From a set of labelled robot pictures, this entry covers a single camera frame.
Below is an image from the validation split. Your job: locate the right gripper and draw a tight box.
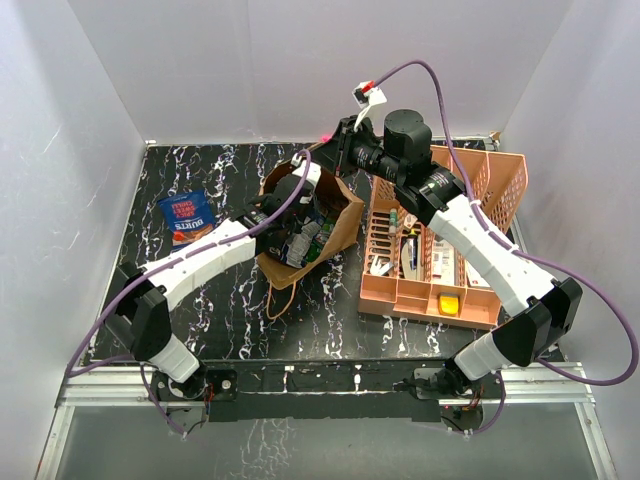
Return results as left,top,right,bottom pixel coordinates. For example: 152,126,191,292
308,116,405,185

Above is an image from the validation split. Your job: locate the blue white snack pack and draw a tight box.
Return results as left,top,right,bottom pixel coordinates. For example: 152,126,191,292
281,220,321,269

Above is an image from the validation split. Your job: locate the brown paper bag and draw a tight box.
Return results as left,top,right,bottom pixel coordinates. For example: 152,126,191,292
257,167,364,296

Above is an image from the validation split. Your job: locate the blue Burts chips bag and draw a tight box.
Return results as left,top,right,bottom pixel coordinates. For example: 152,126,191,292
157,190,216,251

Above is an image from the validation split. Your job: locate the pink plastic desk organizer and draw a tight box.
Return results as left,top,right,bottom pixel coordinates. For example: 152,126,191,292
358,146,541,330

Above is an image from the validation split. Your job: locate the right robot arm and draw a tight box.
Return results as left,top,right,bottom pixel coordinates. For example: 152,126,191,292
311,109,582,397

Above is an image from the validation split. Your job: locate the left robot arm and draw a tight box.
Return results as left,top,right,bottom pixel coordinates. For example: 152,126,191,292
105,163,321,400

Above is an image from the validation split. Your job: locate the green snack packet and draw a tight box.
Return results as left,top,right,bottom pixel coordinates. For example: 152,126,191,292
304,217,336,263

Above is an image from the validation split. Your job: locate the yellow sticky note pad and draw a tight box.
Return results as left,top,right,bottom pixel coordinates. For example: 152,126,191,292
438,292,460,316

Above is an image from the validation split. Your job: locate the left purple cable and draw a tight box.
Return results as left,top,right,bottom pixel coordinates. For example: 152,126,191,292
65,149,314,436

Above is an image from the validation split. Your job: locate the purple cable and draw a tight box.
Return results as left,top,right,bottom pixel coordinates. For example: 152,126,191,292
374,59,640,436
65,149,314,436

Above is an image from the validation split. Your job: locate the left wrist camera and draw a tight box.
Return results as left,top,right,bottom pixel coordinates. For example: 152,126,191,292
291,151,322,196

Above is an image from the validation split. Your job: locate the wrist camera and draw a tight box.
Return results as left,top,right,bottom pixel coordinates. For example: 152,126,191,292
291,151,322,196
352,80,387,131

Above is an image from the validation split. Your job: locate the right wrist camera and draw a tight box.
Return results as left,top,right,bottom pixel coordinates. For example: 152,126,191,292
352,80,387,131

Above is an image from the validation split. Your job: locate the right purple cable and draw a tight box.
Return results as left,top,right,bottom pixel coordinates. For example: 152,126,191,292
374,59,640,436

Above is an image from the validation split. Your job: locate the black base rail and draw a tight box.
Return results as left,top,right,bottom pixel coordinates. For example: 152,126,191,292
199,357,506,425

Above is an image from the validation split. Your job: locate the aluminium frame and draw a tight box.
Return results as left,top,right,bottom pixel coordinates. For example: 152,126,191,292
36,363,615,479

